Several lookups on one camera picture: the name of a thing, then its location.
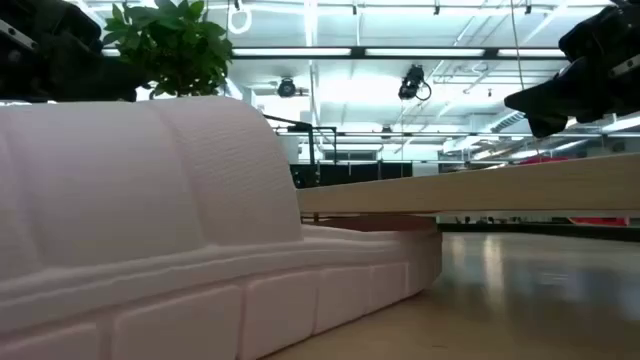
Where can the wooden shelf black frame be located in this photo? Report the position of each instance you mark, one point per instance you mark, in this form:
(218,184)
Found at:
(475,192)

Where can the black ceiling spotlight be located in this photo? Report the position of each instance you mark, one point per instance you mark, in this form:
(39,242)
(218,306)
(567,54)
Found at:
(411,82)
(286,88)

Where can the black metal rack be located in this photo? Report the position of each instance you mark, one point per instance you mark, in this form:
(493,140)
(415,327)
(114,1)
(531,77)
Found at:
(312,150)

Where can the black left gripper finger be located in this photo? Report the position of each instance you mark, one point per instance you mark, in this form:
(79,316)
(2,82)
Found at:
(112,82)

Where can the ceiling light strip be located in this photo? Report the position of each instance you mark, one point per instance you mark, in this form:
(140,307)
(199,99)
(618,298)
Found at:
(425,52)
(530,52)
(292,51)

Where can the red background object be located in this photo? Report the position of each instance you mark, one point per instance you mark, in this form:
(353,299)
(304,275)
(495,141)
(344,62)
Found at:
(545,160)
(600,221)

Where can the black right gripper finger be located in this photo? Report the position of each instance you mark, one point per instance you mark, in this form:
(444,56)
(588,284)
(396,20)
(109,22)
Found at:
(547,126)
(550,97)

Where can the pink foam slide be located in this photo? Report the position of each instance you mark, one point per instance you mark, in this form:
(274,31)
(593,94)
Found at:
(125,200)

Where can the green potted plant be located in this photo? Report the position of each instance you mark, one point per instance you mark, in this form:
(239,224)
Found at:
(170,50)

